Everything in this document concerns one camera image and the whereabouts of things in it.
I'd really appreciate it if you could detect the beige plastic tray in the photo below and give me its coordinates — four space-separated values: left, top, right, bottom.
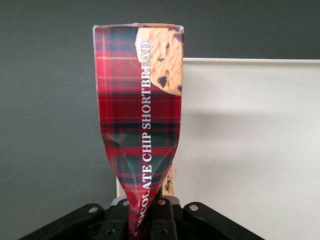
115 57 320 240

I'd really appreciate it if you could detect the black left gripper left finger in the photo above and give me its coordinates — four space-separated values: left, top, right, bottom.
19 199 130 240

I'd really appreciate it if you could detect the red tartan cookie box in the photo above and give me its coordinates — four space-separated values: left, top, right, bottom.
92 22 186 237

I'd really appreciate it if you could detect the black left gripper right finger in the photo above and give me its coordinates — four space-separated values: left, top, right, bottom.
149 197 265 240

